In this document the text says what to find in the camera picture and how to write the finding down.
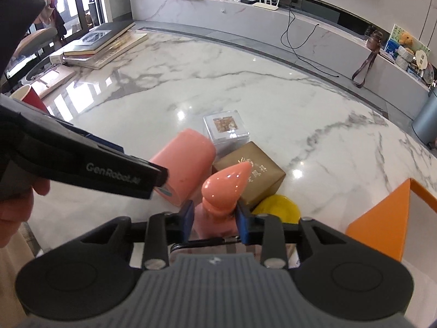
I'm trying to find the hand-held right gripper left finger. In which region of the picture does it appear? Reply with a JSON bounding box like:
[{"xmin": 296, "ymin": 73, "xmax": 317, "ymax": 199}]
[{"xmin": 80, "ymin": 200, "xmax": 195, "ymax": 270}]

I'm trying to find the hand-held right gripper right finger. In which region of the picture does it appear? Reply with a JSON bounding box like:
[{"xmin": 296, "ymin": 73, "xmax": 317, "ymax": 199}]
[{"xmin": 235, "ymin": 201, "xmax": 347, "ymax": 270}]

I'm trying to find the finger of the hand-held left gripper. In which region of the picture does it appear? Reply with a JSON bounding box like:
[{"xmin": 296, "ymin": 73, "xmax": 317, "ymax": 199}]
[{"xmin": 64, "ymin": 122, "xmax": 124, "ymax": 154}]

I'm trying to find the yellow tape measure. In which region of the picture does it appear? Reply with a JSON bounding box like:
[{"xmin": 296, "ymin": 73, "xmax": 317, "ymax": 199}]
[{"xmin": 251, "ymin": 194, "xmax": 302, "ymax": 227}]

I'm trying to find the pink cone-capped bottle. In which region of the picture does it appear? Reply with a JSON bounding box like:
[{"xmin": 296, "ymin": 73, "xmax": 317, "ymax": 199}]
[{"xmin": 189, "ymin": 162, "xmax": 252, "ymax": 243}]

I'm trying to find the pink cylinder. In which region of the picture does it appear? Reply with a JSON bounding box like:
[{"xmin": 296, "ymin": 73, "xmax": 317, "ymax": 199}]
[{"xmin": 149, "ymin": 128, "xmax": 217, "ymax": 207}]

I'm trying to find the orange box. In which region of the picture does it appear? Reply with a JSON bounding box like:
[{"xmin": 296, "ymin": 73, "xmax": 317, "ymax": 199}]
[{"xmin": 346, "ymin": 178, "xmax": 437, "ymax": 328}]

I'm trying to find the person's left hand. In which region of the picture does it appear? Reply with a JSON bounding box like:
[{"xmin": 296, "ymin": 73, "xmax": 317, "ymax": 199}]
[{"xmin": 0, "ymin": 177, "xmax": 52, "ymax": 248}]

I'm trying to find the brown cardboard box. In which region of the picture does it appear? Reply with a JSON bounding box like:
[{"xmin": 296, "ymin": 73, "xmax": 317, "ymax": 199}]
[{"xmin": 212, "ymin": 141, "xmax": 287, "ymax": 211}]

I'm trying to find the red cup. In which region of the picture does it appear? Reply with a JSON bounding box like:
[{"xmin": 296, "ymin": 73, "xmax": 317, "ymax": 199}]
[{"xmin": 12, "ymin": 84, "xmax": 50, "ymax": 116}]

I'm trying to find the stack of large books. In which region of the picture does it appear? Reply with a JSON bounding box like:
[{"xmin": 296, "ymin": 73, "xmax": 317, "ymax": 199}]
[{"xmin": 62, "ymin": 31, "xmax": 149, "ymax": 70}]

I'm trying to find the white cube box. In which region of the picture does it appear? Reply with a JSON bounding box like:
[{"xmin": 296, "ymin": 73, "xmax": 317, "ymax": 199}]
[{"xmin": 203, "ymin": 109, "xmax": 249, "ymax": 160}]

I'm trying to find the dark hardcover book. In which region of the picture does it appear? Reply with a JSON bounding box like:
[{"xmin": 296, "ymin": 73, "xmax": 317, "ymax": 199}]
[{"xmin": 63, "ymin": 20, "xmax": 136, "ymax": 56}]

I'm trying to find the grey chair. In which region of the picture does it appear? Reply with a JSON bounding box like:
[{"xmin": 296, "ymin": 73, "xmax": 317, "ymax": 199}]
[{"xmin": 12, "ymin": 27, "xmax": 59, "ymax": 87}]

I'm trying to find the dark cloth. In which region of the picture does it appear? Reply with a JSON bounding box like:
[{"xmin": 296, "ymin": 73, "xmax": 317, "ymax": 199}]
[{"xmin": 0, "ymin": 0, "xmax": 47, "ymax": 87}]

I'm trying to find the marble cabinet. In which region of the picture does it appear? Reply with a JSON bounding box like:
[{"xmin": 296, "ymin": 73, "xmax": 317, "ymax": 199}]
[{"xmin": 130, "ymin": 0, "xmax": 431, "ymax": 93}]

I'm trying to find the grey trash can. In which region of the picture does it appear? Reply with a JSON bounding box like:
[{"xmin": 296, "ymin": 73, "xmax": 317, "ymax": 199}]
[{"xmin": 411, "ymin": 86, "xmax": 437, "ymax": 145}]

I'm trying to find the picture card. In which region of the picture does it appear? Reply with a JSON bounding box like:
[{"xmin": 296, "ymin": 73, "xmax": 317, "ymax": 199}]
[{"xmin": 384, "ymin": 24, "xmax": 430, "ymax": 69}]

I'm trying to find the round hand fan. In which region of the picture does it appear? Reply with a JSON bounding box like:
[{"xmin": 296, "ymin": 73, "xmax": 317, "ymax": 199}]
[{"xmin": 413, "ymin": 49, "xmax": 430, "ymax": 69}]

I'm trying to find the black cable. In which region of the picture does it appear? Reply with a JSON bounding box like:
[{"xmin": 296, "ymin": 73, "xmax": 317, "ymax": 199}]
[{"xmin": 281, "ymin": 6, "xmax": 339, "ymax": 78}]

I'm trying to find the brown camera bag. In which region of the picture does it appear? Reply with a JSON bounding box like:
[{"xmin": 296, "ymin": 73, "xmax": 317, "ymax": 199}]
[{"xmin": 352, "ymin": 30, "xmax": 383, "ymax": 88}]

